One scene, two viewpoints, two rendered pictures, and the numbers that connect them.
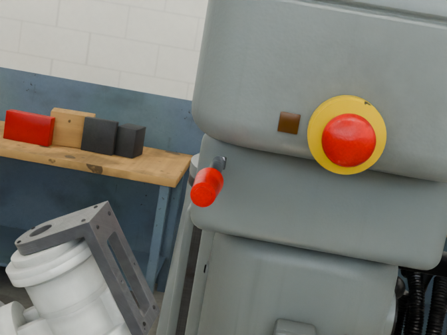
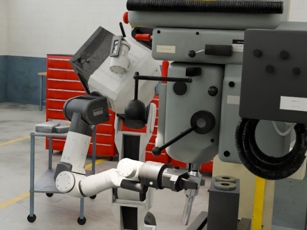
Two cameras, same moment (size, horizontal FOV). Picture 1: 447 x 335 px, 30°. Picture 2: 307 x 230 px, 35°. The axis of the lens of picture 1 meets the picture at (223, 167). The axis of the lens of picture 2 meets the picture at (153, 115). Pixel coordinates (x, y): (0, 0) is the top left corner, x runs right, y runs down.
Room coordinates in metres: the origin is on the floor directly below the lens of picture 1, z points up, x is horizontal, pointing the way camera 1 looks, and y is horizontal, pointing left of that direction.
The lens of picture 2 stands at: (1.21, -1.64, 1.68)
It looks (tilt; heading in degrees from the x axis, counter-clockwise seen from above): 8 degrees down; 107
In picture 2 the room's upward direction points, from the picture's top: 3 degrees clockwise
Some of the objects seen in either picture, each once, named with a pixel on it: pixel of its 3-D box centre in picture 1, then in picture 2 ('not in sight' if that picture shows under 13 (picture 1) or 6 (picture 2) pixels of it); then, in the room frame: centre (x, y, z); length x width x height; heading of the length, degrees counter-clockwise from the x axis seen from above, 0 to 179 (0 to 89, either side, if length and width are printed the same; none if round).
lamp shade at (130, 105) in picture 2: not in sight; (135, 108); (0.67, -0.13, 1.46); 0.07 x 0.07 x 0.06
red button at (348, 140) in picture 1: (348, 139); (128, 18); (0.62, -0.09, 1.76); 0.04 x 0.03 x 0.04; 87
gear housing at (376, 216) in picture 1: (318, 168); (214, 46); (0.91, -0.10, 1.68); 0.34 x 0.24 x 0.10; 177
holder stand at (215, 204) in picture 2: not in sight; (223, 204); (0.91, 0.35, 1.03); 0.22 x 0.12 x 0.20; 98
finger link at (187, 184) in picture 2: not in sight; (188, 185); (0.86, -0.13, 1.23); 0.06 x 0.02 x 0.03; 167
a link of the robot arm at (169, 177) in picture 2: not in sight; (168, 178); (0.78, -0.08, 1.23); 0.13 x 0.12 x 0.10; 77
